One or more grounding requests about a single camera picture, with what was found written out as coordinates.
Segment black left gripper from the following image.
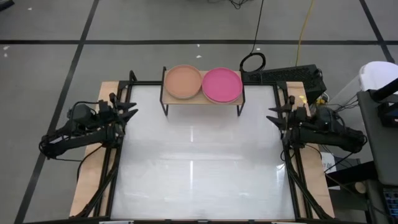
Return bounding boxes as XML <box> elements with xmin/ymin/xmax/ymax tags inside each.
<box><xmin>98</xmin><ymin>93</ymin><xmax>139</xmax><ymax>125</ymax></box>

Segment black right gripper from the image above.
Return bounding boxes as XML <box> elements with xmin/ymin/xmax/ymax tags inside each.
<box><xmin>266</xmin><ymin>95</ymin><xmax>308</xmax><ymax>130</ymax></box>

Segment terracotta brown plate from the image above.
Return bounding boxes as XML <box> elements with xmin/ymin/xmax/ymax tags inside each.
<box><xmin>164</xmin><ymin>64</ymin><xmax>203</xmax><ymax>100</ymax></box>

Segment magenta plate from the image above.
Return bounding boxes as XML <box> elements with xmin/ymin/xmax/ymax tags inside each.
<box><xmin>201</xmin><ymin>67</ymin><xmax>244</xmax><ymax>103</ymax></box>

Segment black perforated computer case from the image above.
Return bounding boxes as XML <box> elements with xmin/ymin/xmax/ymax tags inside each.
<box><xmin>241</xmin><ymin>64</ymin><xmax>328</xmax><ymax>105</ymax></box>

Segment white glossy table mat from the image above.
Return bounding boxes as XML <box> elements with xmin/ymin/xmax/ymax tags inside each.
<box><xmin>110</xmin><ymin>84</ymin><xmax>296</xmax><ymax>220</ymax></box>

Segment white rounded plastic object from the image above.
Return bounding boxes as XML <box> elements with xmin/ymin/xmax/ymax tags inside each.
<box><xmin>359</xmin><ymin>60</ymin><xmax>398</xmax><ymax>93</ymax></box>

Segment beige round object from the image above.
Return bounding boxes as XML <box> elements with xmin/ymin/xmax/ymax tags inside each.
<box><xmin>354</xmin><ymin>181</ymin><xmax>368</xmax><ymax>194</ymax></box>

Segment black bulky device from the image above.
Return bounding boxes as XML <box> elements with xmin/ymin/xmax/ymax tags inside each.
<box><xmin>368</xmin><ymin>77</ymin><xmax>398</xmax><ymax>128</ymax></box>

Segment dark grey desk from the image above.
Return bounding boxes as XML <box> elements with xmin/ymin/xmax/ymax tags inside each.
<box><xmin>356</xmin><ymin>90</ymin><xmax>398</xmax><ymax>187</ymax></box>

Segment black keyboard with blue keys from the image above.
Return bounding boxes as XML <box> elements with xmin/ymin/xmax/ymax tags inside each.
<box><xmin>382</xmin><ymin>186</ymin><xmax>398</xmax><ymax>220</ymax></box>

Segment black curved arm cable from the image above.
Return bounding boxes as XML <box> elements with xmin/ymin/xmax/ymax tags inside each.
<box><xmin>76</xmin><ymin>142</ymin><xmax>106</xmax><ymax>183</ymax></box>

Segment wooden shelf with black frame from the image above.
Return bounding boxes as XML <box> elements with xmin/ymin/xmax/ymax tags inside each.
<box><xmin>159</xmin><ymin>66</ymin><xmax>246</xmax><ymax>118</ymax></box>

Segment black aluminium rig frame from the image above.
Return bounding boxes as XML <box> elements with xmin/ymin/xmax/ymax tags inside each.
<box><xmin>70</xmin><ymin>70</ymin><xmax>335</xmax><ymax>220</ymax></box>

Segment yellow cable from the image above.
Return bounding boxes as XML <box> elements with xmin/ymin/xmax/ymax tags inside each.
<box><xmin>295</xmin><ymin>0</ymin><xmax>315</xmax><ymax>67</ymax></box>

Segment black cable with loop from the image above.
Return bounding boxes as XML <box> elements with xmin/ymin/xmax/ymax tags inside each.
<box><xmin>239</xmin><ymin>0</ymin><xmax>267</xmax><ymax>75</ymax></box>

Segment black cable tangle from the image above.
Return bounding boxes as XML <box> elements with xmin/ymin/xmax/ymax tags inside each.
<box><xmin>228</xmin><ymin>0</ymin><xmax>251</xmax><ymax>9</ymax></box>

